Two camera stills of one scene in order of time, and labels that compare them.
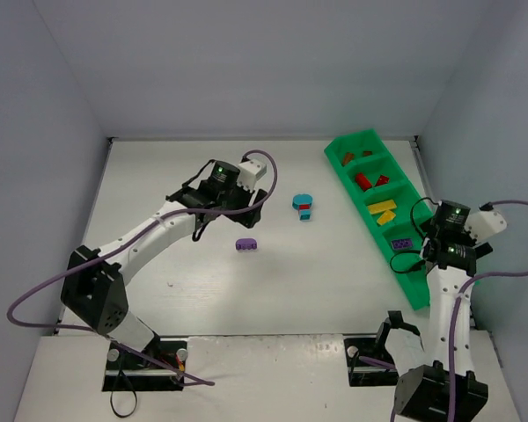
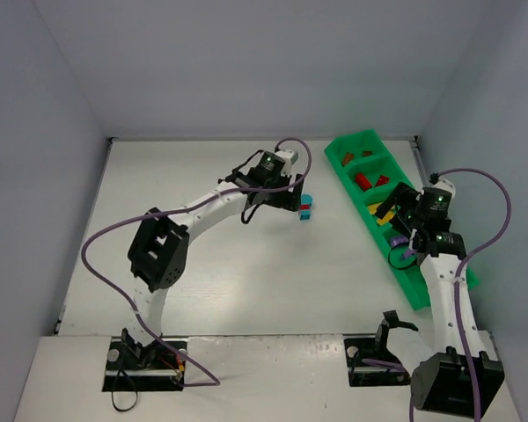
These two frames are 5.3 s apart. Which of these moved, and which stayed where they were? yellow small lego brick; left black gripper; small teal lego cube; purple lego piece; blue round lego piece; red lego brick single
Moved: purple lego piece; left black gripper
Stayed: yellow small lego brick; small teal lego cube; red lego brick single; blue round lego piece
